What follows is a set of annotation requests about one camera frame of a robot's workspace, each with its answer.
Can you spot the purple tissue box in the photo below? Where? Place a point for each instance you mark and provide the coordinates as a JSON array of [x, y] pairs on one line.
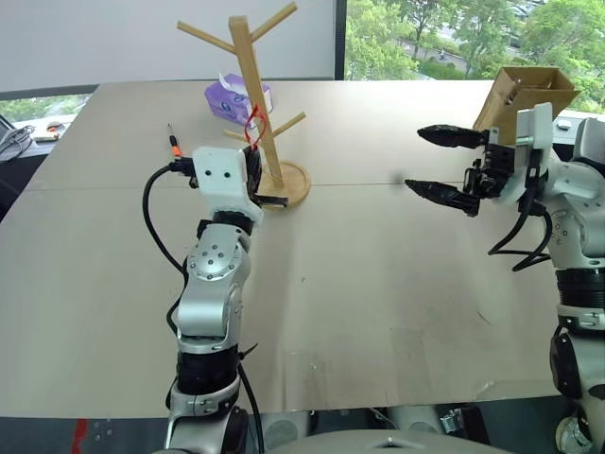
[[227, 101]]

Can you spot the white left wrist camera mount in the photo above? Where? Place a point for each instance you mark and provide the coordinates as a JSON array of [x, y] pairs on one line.
[[219, 182]]

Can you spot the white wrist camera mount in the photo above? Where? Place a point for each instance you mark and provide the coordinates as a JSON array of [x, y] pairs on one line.
[[219, 182], [531, 137]]

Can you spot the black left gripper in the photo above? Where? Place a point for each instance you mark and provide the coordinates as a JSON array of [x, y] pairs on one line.
[[273, 201]]

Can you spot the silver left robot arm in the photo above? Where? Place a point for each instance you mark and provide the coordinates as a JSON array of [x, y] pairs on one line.
[[212, 307]]

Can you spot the silver robot torso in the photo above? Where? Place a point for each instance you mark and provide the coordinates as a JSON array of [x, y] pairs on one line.
[[387, 444]]

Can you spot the black window frame post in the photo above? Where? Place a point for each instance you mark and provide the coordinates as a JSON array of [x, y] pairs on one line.
[[340, 38]]

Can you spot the black screwdriver with orange band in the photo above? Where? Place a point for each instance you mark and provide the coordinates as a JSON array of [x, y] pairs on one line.
[[176, 150]]

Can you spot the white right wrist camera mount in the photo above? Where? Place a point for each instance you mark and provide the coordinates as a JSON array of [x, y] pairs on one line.
[[531, 137]]

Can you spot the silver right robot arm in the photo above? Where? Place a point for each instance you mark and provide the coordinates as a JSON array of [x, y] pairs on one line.
[[581, 227]]

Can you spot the wooden tree stand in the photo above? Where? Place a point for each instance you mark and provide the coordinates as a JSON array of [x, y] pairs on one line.
[[254, 90]]

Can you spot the small orange white object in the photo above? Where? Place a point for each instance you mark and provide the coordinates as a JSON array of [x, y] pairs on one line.
[[49, 132]]

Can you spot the brown cardboard box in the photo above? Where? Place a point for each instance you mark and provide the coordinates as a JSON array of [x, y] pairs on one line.
[[501, 109]]

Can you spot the red tape strip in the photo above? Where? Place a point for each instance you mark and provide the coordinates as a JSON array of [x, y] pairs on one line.
[[81, 435]]

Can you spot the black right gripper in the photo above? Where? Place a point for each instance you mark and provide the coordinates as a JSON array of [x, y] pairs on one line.
[[496, 172]]

